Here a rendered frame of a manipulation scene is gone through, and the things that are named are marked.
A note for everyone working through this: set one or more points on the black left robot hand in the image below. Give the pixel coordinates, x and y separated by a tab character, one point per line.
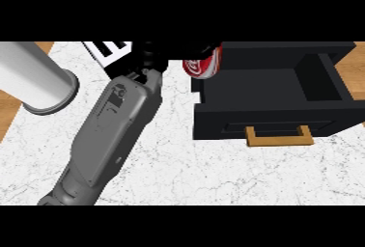
161	50

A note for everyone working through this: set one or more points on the red and white can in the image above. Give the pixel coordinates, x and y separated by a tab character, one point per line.
201	66

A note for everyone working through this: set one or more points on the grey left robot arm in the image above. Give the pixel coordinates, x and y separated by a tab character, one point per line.
111	128

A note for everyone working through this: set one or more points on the black drawer cabinet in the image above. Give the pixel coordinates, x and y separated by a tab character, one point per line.
266	80

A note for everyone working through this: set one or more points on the black drawer front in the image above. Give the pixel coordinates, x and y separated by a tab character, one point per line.
285	115

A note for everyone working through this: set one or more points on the black and white patterned block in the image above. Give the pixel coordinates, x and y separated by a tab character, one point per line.
109	50

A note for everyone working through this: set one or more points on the white cylinder with grey rim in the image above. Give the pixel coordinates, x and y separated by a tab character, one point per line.
32	77

